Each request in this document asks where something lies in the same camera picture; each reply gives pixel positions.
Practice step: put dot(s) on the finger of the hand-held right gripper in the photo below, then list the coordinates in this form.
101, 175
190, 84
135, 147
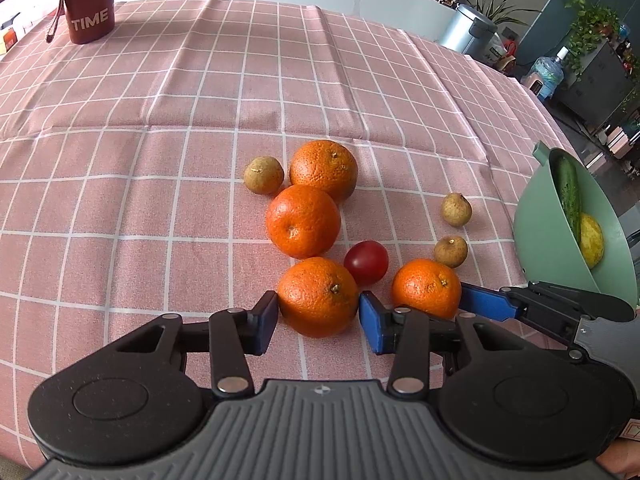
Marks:
482, 302

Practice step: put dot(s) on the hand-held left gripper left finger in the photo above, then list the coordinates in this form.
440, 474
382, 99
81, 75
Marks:
264, 324

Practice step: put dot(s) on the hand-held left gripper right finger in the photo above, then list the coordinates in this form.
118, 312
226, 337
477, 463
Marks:
371, 321

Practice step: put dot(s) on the orange mandarin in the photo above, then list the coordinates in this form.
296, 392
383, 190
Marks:
426, 289
318, 296
303, 220
323, 170

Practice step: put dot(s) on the red cherry tomato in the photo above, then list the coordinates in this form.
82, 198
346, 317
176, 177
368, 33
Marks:
366, 261

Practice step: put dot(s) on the brown longan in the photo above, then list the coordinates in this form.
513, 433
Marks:
263, 175
456, 209
450, 250

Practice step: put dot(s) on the green bowl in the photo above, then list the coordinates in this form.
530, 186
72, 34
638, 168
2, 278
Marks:
540, 240

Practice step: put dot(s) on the yellow round fruit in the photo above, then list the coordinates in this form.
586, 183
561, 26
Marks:
591, 240

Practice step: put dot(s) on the green cucumber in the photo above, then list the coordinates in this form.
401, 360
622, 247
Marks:
567, 190

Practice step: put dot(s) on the pink checked tablecloth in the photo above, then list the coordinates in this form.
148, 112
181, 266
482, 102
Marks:
150, 160

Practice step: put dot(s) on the small pink heater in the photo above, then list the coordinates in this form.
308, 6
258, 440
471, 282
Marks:
534, 82

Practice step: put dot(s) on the blue water dispenser bottle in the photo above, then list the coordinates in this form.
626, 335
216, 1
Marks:
549, 72

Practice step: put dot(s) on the grey drawer cabinet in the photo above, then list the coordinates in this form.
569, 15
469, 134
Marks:
600, 82

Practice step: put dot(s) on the grey pedal trash can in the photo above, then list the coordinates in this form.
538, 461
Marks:
470, 30

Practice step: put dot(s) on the trailing pothos plant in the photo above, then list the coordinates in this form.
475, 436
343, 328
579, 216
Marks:
590, 25

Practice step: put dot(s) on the white side table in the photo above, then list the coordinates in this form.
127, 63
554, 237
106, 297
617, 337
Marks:
25, 15

